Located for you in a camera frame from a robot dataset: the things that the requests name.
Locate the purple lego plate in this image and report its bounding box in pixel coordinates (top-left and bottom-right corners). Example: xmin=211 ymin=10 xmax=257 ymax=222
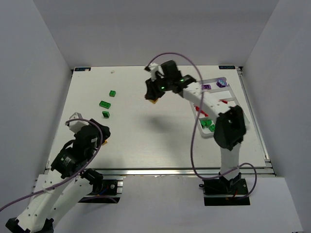
xmin=202 ymin=84 xmax=211 ymax=90

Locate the red half-round lego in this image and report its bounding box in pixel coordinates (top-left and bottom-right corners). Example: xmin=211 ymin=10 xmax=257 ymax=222
xmin=195 ymin=106 xmax=208 ymax=117

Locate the purple tall lego brick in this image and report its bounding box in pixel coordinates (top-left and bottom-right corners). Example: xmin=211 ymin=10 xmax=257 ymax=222
xmin=216 ymin=78 xmax=227 ymax=88

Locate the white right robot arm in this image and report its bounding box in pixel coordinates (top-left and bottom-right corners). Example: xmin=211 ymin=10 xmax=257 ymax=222
xmin=145 ymin=60 xmax=246 ymax=190

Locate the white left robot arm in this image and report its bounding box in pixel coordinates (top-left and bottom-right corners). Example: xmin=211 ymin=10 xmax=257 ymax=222
xmin=5 ymin=117 xmax=111 ymax=233

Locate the green lego under gripper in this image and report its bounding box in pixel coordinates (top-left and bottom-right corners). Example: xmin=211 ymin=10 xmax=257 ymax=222
xmin=102 ymin=111 xmax=110 ymax=118

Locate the green flat lego plate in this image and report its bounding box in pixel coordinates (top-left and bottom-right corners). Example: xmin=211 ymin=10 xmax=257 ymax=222
xmin=99 ymin=101 xmax=111 ymax=109

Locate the small green square lego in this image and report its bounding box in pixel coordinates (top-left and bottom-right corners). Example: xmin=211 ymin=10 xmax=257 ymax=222
xmin=109 ymin=90 xmax=116 ymax=97

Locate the white divided sorting tray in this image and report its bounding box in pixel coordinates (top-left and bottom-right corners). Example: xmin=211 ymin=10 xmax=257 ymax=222
xmin=189 ymin=77 xmax=240 ymax=138

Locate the blue label sticker left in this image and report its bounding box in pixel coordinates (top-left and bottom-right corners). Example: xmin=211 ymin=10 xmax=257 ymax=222
xmin=74 ymin=67 xmax=91 ymax=72

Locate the blue label sticker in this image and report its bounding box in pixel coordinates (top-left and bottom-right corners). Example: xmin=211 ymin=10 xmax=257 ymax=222
xmin=218 ymin=66 xmax=236 ymax=69
xmin=74 ymin=67 xmax=91 ymax=72

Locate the blue label sticker right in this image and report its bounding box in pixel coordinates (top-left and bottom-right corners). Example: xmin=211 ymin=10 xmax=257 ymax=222
xmin=218 ymin=66 xmax=236 ymax=69

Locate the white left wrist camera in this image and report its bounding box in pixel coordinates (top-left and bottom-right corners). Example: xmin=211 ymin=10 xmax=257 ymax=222
xmin=65 ymin=112 xmax=88 ymax=133

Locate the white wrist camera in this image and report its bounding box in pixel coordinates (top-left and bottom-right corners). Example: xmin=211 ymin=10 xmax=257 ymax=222
xmin=65 ymin=112 xmax=88 ymax=133
xmin=144 ymin=62 xmax=161 ymax=82

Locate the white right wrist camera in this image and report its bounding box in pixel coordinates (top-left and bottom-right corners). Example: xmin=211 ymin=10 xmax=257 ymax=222
xmin=144 ymin=62 xmax=161 ymax=82

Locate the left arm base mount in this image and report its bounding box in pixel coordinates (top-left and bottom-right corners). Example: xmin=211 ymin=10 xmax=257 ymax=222
xmin=78 ymin=168 xmax=123 ymax=204

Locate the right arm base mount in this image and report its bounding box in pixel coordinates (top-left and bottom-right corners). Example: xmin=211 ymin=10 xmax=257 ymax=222
xmin=199 ymin=179 xmax=250 ymax=206

